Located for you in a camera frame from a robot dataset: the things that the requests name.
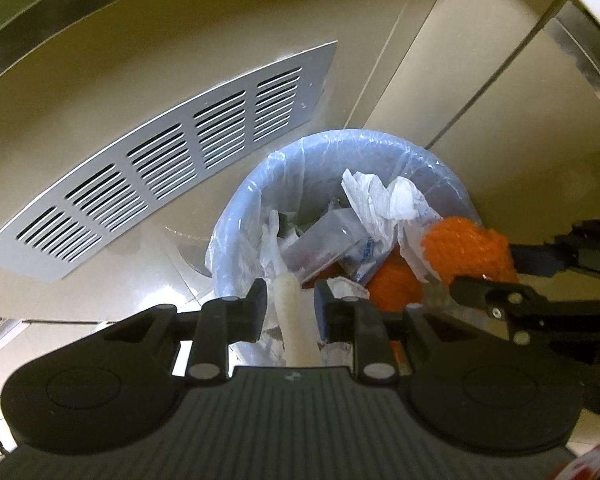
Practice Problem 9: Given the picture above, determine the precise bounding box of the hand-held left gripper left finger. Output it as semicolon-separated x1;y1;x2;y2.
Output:
97;278;268;386

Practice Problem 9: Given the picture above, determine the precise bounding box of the clear plastic packaging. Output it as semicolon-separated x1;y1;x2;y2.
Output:
280;207;376;282

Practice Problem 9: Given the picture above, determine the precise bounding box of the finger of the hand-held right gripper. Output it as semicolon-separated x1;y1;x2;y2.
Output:
450;275;600;347
511;219;600;277

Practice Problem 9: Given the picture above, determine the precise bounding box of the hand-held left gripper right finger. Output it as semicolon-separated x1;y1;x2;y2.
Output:
314;280;481;386

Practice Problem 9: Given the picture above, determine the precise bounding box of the silver vent grille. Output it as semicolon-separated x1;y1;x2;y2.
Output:
0;41;338;283

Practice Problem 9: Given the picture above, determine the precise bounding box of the wide beige cabinet door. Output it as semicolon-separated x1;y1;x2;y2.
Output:
425;25;600;246

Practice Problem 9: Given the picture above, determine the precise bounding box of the beige cabinet panel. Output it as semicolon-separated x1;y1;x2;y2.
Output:
0;0;426;323

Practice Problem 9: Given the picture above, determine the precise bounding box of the red white printed clothing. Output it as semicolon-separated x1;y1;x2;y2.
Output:
555;442;600;480

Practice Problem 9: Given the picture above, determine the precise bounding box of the narrow beige cabinet door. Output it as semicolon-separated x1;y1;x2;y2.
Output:
365;0;567;147

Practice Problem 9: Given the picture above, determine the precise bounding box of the blue plastic wastebasket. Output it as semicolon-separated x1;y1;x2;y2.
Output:
205;130;486;367

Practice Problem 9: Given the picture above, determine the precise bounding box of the cream plastic tube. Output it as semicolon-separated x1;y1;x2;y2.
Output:
272;272;322;367

